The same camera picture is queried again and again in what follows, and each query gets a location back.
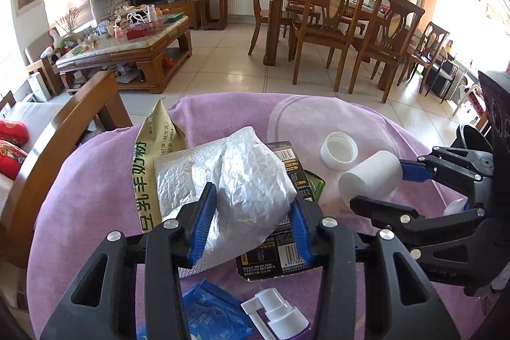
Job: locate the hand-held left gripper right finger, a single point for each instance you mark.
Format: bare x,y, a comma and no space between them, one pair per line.
301,228

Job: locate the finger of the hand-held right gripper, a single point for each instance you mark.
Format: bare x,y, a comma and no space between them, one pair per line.
382,208
416,170

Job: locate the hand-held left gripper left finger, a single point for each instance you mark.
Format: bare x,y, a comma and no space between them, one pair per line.
201,222

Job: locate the white plastic jar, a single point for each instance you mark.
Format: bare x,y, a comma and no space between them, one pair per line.
370,176

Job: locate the black trash bin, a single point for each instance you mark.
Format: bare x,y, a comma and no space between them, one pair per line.
474,137

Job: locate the black battery card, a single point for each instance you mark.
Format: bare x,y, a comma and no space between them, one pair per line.
275,260

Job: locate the silver foil bag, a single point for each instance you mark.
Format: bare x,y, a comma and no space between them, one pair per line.
239,180

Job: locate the green sachet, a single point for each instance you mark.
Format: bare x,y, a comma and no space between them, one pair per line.
316,186

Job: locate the white jar lid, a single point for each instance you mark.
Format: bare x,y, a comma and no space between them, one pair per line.
338,149

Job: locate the yellow green powder bag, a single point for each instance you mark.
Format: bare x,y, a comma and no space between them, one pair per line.
153,164

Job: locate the blue wipes packet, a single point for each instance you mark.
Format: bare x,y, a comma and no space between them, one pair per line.
207,308

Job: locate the white spray pump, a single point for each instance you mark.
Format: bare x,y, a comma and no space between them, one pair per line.
275,312

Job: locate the purple cloth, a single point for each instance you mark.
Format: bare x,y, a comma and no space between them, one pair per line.
223,113

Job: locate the wooden dining chair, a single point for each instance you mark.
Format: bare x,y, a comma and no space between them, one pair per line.
388,45
330,33
255,5
430,45

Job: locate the wooden coffee table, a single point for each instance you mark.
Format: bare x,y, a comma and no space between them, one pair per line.
131,57

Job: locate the red tray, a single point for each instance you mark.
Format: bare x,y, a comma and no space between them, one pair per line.
139,32

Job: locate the red cushion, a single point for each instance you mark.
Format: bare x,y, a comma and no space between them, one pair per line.
10,160
12,131

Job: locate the wooden television stand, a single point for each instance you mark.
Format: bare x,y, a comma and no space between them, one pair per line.
187,11

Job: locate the wooden dining table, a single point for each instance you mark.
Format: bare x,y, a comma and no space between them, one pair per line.
279,5

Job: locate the wooden armchair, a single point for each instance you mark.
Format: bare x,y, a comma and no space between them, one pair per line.
38,61

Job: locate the plush toy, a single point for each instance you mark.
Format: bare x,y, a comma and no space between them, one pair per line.
59,41

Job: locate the wooden frame sofa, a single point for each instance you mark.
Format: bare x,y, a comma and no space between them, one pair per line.
79,117

